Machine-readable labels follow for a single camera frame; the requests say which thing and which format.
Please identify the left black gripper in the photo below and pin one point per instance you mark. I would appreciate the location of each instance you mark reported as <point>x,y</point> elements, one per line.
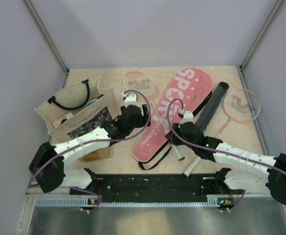
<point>142,119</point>

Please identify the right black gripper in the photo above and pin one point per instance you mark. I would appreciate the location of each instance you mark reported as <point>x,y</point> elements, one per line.
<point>172,135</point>

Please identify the black shuttlecock tube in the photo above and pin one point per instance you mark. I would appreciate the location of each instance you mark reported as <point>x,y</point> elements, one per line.
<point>211,106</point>

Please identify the pink badminton racket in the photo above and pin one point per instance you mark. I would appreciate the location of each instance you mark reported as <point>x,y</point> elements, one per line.
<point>143,83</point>
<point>242,106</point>

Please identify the pink racket cover bag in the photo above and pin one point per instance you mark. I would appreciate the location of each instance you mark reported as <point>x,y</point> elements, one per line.
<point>190,89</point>

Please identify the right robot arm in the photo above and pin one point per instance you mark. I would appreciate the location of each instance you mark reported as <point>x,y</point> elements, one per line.
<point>266,174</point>

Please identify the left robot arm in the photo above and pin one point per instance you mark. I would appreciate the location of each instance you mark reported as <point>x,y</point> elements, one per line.
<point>49,167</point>

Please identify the brown cardboard box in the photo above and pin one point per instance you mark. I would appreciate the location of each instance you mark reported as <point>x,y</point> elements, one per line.
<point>100,154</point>

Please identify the beige floral tote bag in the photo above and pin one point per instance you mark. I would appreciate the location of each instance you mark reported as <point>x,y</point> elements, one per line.
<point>78,109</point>

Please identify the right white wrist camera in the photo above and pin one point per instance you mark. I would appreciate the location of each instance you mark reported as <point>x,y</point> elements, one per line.
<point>185,116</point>

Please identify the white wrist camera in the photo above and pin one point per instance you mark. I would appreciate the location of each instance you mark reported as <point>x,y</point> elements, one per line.
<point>185,116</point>
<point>130,99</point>

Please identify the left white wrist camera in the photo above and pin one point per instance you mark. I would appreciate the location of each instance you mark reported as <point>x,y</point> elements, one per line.
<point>130,99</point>

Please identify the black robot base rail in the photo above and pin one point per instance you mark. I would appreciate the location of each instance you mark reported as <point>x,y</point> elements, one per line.
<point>157,188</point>

